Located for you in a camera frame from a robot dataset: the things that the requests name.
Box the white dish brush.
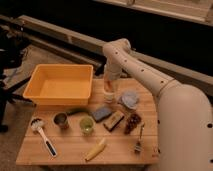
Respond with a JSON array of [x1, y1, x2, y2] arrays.
[[30, 118, 57, 157]]

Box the yellow plastic bin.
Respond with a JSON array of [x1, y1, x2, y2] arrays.
[[23, 64, 93, 106]]

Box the brown sponge block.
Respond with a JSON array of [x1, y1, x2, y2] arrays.
[[103, 111, 124, 132]]

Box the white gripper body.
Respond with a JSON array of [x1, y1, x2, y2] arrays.
[[104, 65, 122, 92]]

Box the metal fork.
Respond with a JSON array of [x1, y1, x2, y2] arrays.
[[134, 123, 145, 154]]

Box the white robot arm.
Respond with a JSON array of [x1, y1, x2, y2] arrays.
[[103, 39, 213, 171]]

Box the green cup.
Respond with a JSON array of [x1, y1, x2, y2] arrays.
[[79, 117, 93, 135]]

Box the wooden table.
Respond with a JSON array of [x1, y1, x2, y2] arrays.
[[16, 79, 158, 166]]

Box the grey crumpled cloth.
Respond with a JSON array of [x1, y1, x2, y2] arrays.
[[118, 91, 139, 110]]

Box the black tripod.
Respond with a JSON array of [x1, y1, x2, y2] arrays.
[[0, 27, 30, 133]]

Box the brown chocolate bar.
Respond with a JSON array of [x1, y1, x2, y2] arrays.
[[124, 113, 141, 134]]

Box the metal can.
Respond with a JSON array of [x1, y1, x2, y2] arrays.
[[53, 113, 69, 129]]

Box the yellow banana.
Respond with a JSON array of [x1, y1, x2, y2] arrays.
[[85, 138, 106, 161]]

